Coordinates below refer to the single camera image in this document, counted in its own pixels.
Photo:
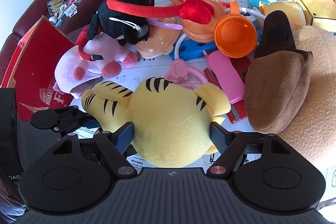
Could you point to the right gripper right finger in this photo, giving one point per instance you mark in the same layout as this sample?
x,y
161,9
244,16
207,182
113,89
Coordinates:
x,y
230,148

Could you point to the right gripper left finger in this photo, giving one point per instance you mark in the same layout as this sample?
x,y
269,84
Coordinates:
x,y
113,145

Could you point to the yellow tiger plush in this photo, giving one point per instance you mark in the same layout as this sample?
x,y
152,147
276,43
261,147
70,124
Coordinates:
x,y
171,122

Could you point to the black Mickey plush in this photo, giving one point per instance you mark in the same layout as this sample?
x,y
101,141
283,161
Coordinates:
x,y
120,25

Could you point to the red plush headband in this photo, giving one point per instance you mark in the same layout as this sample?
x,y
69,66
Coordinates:
x,y
157,1

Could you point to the pink toy knife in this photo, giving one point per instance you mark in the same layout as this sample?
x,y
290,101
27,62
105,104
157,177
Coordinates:
x,y
227,76

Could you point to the brown plush slipper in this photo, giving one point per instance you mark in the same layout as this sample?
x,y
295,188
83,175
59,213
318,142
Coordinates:
x,y
278,78

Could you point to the pink pig plush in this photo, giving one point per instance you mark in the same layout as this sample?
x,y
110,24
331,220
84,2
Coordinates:
x,y
90,61

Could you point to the pink pig headband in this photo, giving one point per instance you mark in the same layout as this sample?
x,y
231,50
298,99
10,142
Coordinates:
x,y
179,74

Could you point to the blue perforated toy bar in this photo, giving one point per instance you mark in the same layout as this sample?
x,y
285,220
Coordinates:
x,y
190,50

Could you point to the orange toy cup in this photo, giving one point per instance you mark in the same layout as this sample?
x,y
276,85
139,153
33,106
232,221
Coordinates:
x,y
235,35

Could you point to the red gift box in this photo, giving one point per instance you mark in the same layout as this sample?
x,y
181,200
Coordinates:
x,y
31,69

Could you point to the orange toy bowl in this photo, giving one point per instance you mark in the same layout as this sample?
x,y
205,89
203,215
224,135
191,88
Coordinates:
x,y
160,42

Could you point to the orange toy pan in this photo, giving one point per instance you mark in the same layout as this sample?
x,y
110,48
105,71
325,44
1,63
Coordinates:
x,y
199,18

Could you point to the pink butterfly headband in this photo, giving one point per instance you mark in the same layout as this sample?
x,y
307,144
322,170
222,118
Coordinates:
x,y
157,23

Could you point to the white instruction sheet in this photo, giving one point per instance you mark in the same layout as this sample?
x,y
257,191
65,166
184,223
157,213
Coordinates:
x,y
312,131

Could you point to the gold cardboard box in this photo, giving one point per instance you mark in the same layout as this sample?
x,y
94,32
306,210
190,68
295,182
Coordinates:
x,y
319,13

